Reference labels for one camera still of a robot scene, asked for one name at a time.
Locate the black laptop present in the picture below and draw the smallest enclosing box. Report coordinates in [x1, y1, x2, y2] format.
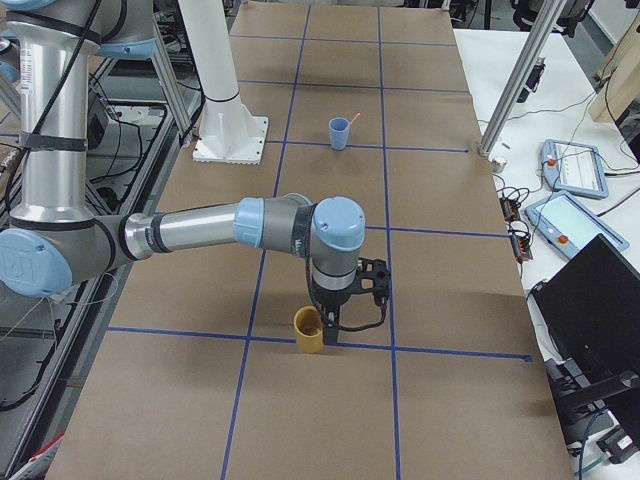
[533, 234, 639, 381]

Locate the small metal cylinder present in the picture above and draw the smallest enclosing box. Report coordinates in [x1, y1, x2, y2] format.
[491, 156, 507, 174]

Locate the white pedestal column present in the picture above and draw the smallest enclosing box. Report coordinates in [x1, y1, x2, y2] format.
[179, 0, 269, 165]

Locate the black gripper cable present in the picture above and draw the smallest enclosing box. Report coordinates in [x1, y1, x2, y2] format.
[301, 249, 390, 333]

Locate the teach pendant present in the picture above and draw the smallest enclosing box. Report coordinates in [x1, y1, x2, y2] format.
[525, 191, 629, 259]
[540, 139, 609, 199]

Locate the pink chopstick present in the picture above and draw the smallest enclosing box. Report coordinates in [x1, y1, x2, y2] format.
[347, 112, 361, 128]

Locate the blue cup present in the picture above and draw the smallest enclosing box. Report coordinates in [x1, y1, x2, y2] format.
[328, 117, 350, 151]

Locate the yellow cup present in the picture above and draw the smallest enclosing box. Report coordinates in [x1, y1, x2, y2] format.
[293, 306, 324, 354]

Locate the far teach pendant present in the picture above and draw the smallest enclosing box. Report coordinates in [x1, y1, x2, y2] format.
[540, 139, 609, 199]

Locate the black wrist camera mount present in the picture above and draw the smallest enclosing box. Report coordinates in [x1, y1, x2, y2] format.
[349, 257, 391, 310]

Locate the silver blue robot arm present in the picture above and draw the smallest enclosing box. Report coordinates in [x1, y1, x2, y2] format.
[1, 1, 366, 342]

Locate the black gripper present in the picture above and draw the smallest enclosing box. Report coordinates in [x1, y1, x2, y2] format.
[312, 285, 352, 344]

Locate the near teach pendant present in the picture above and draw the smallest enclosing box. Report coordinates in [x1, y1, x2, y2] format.
[525, 191, 629, 259]

